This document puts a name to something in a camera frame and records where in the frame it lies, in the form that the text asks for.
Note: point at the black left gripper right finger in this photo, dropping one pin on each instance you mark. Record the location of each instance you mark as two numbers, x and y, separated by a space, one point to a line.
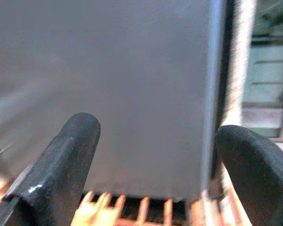
261 179

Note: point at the wooden wine rack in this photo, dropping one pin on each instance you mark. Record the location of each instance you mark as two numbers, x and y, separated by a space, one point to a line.
143 212

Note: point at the green tinted glass door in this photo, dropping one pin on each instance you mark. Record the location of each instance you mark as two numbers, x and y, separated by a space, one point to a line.
268 75

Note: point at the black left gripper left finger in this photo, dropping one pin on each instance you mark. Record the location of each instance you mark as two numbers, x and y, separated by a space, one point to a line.
52 169

